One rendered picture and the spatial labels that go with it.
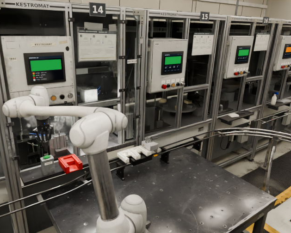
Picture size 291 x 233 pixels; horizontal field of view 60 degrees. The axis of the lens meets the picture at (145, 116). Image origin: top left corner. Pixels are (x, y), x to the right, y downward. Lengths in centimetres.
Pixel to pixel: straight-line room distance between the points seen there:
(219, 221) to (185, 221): 24
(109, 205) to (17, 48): 108
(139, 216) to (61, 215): 61
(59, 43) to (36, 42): 14
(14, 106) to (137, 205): 89
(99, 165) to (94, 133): 18
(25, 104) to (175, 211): 122
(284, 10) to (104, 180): 946
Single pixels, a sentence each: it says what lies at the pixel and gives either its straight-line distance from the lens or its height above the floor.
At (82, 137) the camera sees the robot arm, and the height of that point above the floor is 145.
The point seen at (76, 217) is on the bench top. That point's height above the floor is 68.
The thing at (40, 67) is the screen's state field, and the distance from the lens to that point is 178.
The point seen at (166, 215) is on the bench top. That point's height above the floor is 68.
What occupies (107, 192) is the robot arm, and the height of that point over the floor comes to 113.
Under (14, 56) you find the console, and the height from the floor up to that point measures 171.
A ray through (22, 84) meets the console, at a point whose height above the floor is 153.
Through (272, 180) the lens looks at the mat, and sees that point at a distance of 388.
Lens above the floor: 193
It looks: 20 degrees down
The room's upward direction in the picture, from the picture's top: 2 degrees clockwise
